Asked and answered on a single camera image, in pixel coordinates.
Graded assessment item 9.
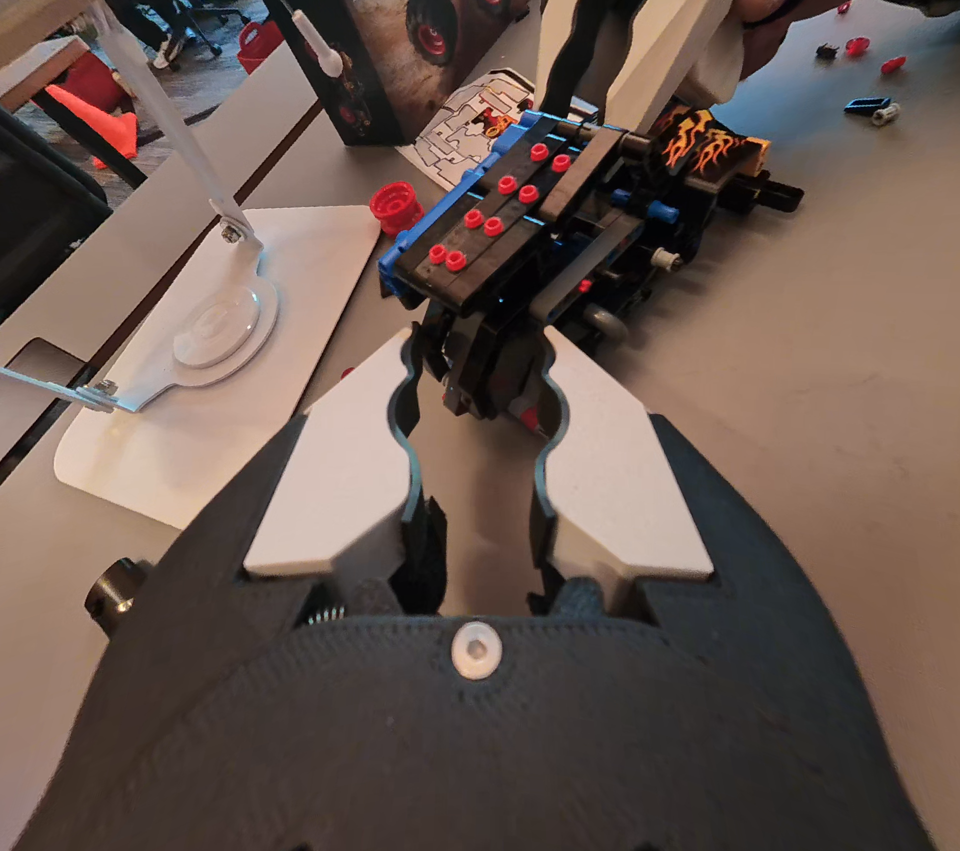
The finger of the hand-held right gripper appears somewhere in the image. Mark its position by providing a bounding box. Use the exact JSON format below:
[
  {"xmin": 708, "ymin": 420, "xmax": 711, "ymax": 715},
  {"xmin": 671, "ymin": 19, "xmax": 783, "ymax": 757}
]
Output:
[
  {"xmin": 606, "ymin": 0, "xmax": 745, "ymax": 134},
  {"xmin": 536, "ymin": 0, "xmax": 676, "ymax": 117}
]

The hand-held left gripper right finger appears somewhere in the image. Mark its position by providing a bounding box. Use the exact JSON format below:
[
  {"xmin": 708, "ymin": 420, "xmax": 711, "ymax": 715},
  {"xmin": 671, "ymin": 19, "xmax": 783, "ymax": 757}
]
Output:
[{"xmin": 528, "ymin": 324, "xmax": 714, "ymax": 616}]

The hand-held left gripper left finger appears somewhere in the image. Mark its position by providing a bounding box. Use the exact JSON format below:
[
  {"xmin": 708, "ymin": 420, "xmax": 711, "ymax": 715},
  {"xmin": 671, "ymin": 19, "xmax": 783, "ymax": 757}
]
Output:
[{"xmin": 243, "ymin": 324, "xmax": 450, "ymax": 616}]

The sticker sheet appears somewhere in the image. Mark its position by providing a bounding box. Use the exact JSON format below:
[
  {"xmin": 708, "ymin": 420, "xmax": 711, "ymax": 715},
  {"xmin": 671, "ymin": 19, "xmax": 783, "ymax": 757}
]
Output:
[{"xmin": 395, "ymin": 68, "xmax": 537, "ymax": 188}]

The black and blue brick truck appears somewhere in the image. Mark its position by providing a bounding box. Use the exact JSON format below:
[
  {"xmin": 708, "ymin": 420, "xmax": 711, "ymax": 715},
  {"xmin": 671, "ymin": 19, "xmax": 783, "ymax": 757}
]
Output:
[{"xmin": 377, "ymin": 92, "xmax": 805, "ymax": 434}]

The grey desk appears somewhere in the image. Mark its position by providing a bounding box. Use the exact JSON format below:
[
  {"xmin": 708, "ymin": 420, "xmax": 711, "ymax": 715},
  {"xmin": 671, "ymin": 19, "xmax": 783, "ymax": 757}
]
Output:
[{"xmin": 0, "ymin": 0, "xmax": 960, "ymax": 851}]

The printed toy set box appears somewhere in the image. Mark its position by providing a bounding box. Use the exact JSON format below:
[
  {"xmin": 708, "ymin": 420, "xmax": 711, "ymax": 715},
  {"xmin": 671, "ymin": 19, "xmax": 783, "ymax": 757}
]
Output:
[{"xmin": 236, "ymin": 0, "xmax": 552, "ymax": 147}]

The white book stand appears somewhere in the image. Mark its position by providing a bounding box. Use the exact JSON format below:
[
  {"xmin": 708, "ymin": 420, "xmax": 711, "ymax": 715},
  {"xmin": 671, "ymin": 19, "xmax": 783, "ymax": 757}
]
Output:
[{"xmin": 0, "ymin": 0, "xmax": 384, "ymax": 531}]

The red wheel rim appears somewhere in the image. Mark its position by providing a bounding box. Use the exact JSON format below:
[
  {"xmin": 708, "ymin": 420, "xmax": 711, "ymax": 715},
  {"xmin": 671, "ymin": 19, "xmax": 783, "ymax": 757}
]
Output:
[{"xmin": 369, "ymin": 182, "xmax": 426, "ymax": 239}]

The red plastic container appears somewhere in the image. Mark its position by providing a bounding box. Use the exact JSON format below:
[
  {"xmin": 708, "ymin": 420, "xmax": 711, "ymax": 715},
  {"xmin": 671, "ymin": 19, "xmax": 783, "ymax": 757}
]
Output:
[{"xmin": 237, "ymin": 22, "xmax": 286, "ymax": 76}]

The orange traffic cone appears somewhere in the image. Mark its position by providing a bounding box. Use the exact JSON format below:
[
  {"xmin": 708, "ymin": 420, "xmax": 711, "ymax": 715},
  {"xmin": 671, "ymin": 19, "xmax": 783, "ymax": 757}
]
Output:
[{"xmin": 45, "ymin": 52, "xmax": 141, "ymax": 164}]

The light wooden table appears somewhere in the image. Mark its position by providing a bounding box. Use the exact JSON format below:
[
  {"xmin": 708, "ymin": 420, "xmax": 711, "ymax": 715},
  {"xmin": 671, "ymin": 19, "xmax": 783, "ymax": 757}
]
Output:
[{"xmin": 0, "ymin": 37, "xmax": 91, "ymax": 110}]

